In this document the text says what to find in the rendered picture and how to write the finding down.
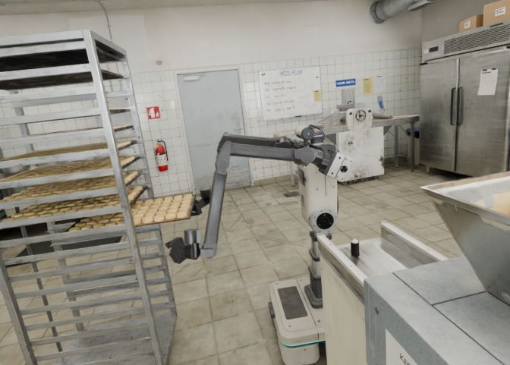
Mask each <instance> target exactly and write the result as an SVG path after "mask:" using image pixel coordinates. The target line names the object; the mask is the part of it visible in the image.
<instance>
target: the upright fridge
mask: <svg viewBox="0 0 510 365"><path fill-rule="evenodd" d="M422 61H424V62H423V63H420V128H419V164H418V165H421V166H423V165H424V166H426V167H427V174H430V167H431V168H437V169H442V170H445V171H451V172H454V173H459V174H462V175H468V176H472V177H479V176H484V175H491V174H496V173H500V172H505V171H510V19H508V20H502V21H500V22H496V23H494V24H489V25H486V26H482V27H478V28H475V29H472V30H467V31H464V32H461V33H456V34H453V35H451V36H445V37H443V38H439V39H435V40H431V41H429V42H424V43H423V56H422ZM492 68H498V73H497V81H496V91H495V95H478V91H479V87H480V73H481V70H485V69H487V70H489V69H492Z"/></svg>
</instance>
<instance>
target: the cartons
mask: <svg viewBox="0 0 510 365"><path fill-rule="evenodd" d="M508 19H510V0H498V1H496V2H492V3H489V4H487V5H484V6H483V14H478V15H475V16H473V17H470V18H468V19H466V20H463V21H461V22H460V23H459V33H461V32H464V31H467V30H472V29H475V28H478V27H482V26H486V25H489V24H494V23H496V22H500V21H502V20H508Z"/></svg>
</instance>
